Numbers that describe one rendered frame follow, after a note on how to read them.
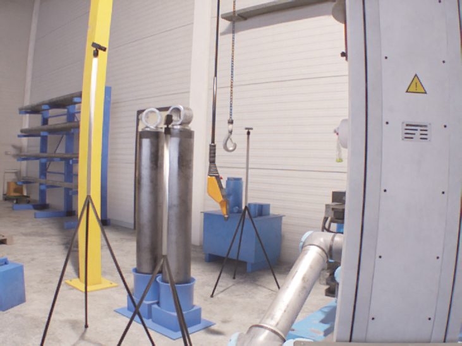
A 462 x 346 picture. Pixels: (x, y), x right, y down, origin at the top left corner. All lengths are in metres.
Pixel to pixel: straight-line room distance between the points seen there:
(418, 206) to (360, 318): 0.32
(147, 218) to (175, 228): 0.32
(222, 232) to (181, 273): 2.00
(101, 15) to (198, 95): 2.53
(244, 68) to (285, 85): 0.75
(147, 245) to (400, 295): 2.36
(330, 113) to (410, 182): 3.92
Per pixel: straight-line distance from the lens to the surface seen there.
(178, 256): 2.90
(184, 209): 2.85
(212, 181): 2.48
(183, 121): 2.88
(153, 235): 3.12
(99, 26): 4.06
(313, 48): 5.17
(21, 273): 3.58
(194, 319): 3.11
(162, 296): 3.01
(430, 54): 1.08
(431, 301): 1.10
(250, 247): 4.62
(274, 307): 1.45
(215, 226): 4.92
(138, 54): 7.60
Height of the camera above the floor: 1.25
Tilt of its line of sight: 2 degrees down
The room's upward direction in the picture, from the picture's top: 2 degrees clockwise
